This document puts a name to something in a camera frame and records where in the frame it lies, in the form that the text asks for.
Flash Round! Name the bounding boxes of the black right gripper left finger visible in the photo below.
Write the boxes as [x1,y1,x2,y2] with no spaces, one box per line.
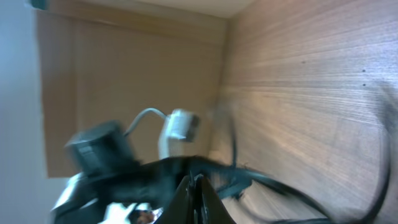
[154,176,192,224]

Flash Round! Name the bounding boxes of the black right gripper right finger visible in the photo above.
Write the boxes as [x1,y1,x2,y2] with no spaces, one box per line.
[195,175,236,224]

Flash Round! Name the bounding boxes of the thick black HDMI cable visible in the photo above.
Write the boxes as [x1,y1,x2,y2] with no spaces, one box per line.
[186,80,398,224]

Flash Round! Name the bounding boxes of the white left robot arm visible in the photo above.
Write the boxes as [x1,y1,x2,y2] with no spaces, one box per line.
[51,120,182,224]

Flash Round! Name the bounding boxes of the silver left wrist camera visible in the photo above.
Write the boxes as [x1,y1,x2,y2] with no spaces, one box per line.
[158,109,200,159]

